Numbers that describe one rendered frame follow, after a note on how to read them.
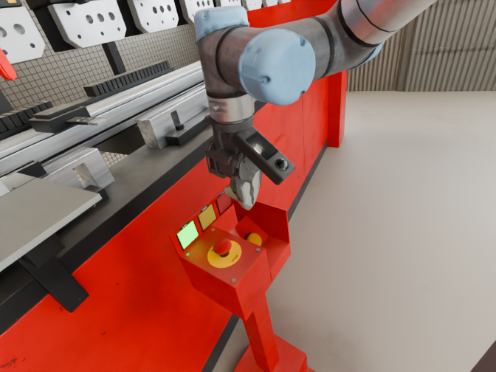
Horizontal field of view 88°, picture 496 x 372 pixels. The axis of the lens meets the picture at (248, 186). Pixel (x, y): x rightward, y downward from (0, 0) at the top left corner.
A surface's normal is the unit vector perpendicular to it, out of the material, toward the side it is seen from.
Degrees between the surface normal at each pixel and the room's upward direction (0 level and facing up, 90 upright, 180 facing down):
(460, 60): 90
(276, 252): 0
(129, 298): 90
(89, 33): 90
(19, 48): 90
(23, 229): 0
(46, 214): 0
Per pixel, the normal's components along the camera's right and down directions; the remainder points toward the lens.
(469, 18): -0.48, 0.56
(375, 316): -0.16, -0.81
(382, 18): -0.29, 0.94
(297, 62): 0.52, 0.49
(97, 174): 0.88, 0.14
